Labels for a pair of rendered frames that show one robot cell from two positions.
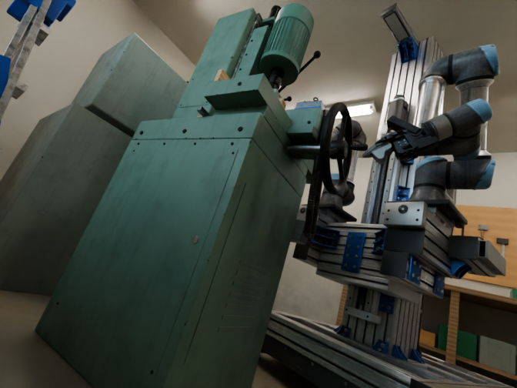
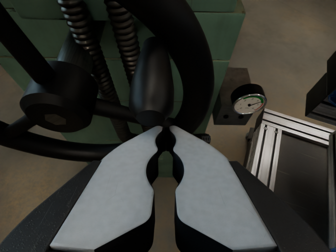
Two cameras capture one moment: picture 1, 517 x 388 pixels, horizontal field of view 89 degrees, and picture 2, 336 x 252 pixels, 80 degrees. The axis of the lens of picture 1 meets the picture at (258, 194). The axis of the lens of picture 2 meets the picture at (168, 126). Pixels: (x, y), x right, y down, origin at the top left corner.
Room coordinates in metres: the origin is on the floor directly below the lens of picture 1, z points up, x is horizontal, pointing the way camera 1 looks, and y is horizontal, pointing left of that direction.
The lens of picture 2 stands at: (0.76, -0.36, 0.97)
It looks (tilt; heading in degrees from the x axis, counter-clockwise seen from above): 58 degrees down; 55
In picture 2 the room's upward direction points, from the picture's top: 2 degrees clockwise
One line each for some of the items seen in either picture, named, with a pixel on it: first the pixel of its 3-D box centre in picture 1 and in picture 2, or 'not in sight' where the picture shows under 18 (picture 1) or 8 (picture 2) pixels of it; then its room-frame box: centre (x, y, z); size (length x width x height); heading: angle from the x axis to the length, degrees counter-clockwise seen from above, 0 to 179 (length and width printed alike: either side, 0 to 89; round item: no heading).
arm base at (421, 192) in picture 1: (427, 199); not in sight; (1.00, -0.68, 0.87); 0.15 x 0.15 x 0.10
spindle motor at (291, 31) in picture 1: (287, 45); not in sight; (0.94, 0.08, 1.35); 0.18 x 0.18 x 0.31
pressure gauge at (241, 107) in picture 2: not in sight; (245, 100); (1.04, -0.24, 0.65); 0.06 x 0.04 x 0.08; 146
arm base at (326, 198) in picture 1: (330, 202); not in sight; (1.41, -0.41, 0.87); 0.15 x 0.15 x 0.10
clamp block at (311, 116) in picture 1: (306, 130); not in sight; (0.86, -0.10, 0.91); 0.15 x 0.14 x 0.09; 146
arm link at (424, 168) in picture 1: (432, 175); not in sight; (1.00, -0.69, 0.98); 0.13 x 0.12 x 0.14; 46
